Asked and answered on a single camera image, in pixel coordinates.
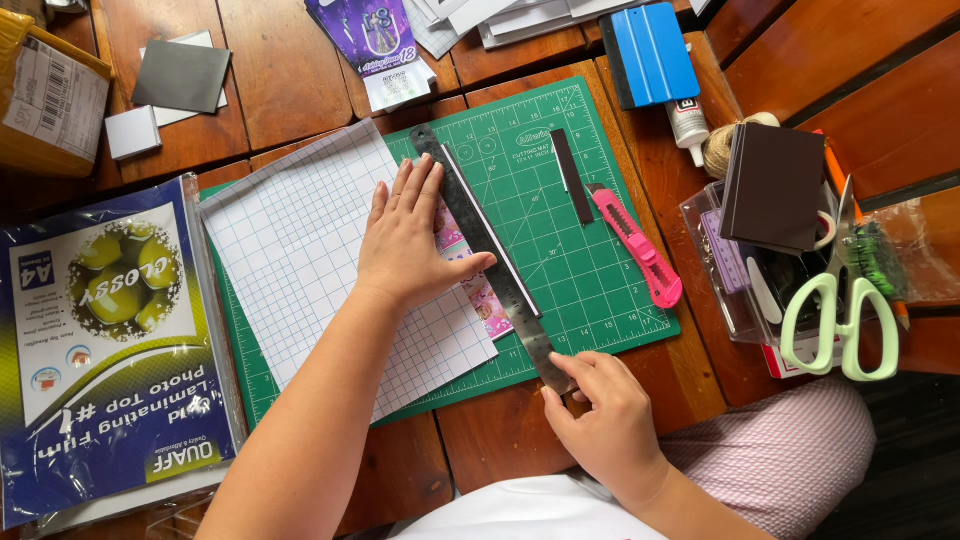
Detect person's right hand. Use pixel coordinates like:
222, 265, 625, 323
540, 351, 672, 511

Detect person's left hand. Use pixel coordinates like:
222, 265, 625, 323
354, 153, 498, 310

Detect steel ruler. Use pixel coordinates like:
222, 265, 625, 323
409, 124, 576, 396

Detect white grid-backed sheet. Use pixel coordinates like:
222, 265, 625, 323
198, 118, 500, 425

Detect long black white-edged strip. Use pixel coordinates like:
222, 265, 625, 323
438, 142, 543, 321

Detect pink printed photo sheet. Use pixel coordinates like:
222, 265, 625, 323
432, 198, 519, 343

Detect person's white shirt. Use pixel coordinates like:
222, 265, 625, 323
390, 472, 672, 540

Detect green cutting mat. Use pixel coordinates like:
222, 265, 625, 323
198, 75, 682, 430

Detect red and white box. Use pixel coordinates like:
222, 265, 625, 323
760, 336, 847, 381

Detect pink utility knife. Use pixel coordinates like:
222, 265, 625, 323
585, 183, 684, 310

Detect short dark magnet strip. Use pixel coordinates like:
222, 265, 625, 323
549, 128, 597, 227

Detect clear plastic organiser box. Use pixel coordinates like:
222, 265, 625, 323
679, 180, 843, 347

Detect white bone folder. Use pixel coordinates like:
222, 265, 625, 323
745, 256, 784, 326

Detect purple printed invitation card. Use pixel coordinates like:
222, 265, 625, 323
304, 0, 438, 114

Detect purple plastic ruler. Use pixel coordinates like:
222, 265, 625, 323
700, 209, 752, 296

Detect pile of white papers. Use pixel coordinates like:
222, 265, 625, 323
403, 0, 714, 61

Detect white square sheet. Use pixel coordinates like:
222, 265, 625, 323
139, 30, 229, 128

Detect pale green scissors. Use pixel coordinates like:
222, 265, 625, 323
779, 175, 900, 383

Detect grey square magnet sheet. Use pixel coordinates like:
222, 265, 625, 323
130, 39, 233, 116

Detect small white card stack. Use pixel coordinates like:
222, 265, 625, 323
104, 105, 163, 162

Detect stack of dark magnet sheets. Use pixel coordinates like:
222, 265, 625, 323
717, 122, 827, 257

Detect white tape roll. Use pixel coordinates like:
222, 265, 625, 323
813, 209, 839, 253

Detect ball of twine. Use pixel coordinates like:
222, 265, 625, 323
702, 111, 782, 180

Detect blue laminating film packet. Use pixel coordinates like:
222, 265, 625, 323
0, 174, 249, 531

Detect white glue bottle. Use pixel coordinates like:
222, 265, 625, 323
665, 96, 711, 168

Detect blue squeegee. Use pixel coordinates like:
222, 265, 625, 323
598, 1, 703, 112

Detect clear bag with green contents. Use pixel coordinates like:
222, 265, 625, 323
853, 197, 960, 306

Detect yellow parcel bag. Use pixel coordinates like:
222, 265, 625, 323
0, 7, 114, 178

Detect crumpled clear plastic wrap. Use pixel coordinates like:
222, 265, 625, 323
21, 483, 215, 540

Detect wooden bench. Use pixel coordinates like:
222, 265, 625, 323
703, 0, 960, 376

